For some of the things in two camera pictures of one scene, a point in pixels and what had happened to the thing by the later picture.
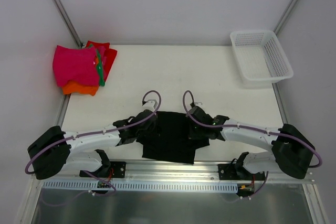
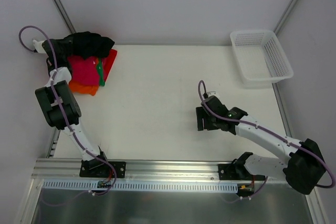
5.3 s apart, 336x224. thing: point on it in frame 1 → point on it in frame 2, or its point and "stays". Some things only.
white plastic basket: (261, 58) stays
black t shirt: (169, 140) → (88, 44)
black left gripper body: (146, 127) → (64, 44)
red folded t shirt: (108, 57) stays
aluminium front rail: (201, 171) stays
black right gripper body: (196, 127) → (203, 118)
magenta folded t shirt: (75, 64) stays
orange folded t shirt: (73, 86) stays
